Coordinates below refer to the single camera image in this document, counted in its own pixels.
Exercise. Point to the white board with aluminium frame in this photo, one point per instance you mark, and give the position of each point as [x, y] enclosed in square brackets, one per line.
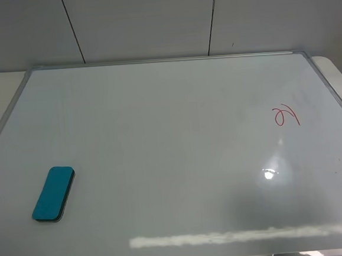
[177, 157]

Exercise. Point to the red marker scribble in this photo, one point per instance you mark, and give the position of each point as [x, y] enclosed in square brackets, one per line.
[282, 113]

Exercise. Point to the teal whiteboard eraser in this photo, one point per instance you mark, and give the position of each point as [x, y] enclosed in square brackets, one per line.
[52, 200]

